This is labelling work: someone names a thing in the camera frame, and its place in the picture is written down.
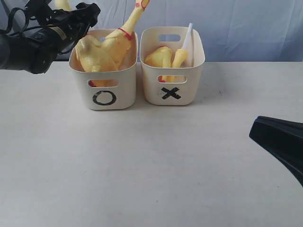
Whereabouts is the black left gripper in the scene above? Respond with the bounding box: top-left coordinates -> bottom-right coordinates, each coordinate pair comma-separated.
25,2 -> 100,54

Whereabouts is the yellow rubber chicken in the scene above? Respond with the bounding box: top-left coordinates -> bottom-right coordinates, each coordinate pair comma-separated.
55,0 -> 118,87
101,0 -> 149,71

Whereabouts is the cream bin marked circle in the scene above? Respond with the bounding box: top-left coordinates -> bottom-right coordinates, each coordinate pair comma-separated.
69,32 -> 138,110

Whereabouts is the headless yellow rubber chicken body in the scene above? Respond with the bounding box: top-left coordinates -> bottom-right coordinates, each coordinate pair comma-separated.
144,46 -> 173,68

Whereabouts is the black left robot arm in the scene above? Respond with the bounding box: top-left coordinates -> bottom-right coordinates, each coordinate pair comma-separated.
0,0 -> 100,74

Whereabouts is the yellow rubber chicken front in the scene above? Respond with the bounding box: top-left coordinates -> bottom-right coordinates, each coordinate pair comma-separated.
101,0 -> 149,71

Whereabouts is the cream bin marked cross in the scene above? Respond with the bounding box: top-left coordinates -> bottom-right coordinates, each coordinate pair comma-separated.
140,26 -> 205,105

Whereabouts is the white backdrop curtain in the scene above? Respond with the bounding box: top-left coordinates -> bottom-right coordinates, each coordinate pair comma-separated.
0,0 -> 303,62

